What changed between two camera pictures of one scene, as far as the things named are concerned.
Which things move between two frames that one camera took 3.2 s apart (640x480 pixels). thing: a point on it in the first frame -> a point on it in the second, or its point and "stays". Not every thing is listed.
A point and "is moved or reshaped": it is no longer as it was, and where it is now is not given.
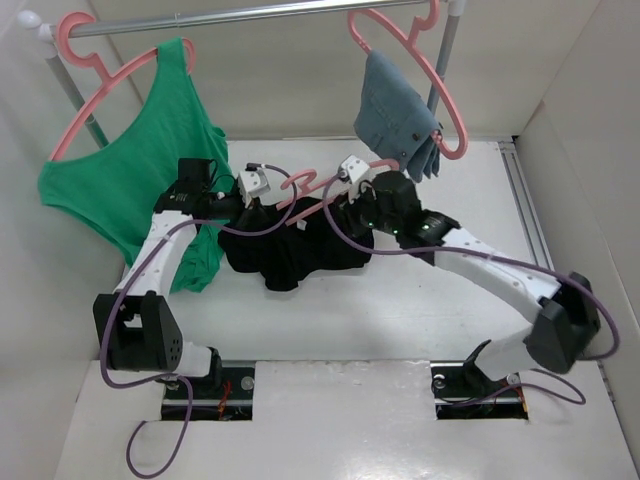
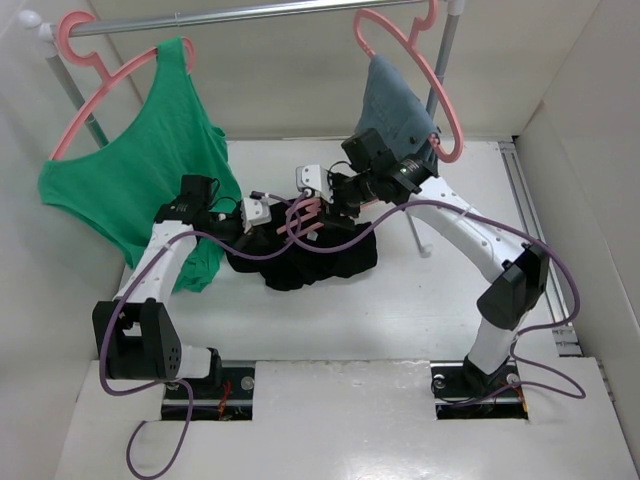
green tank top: [117, 189] stays
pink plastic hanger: [301, 181] is moved or reshaped
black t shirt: [286, 242] stays
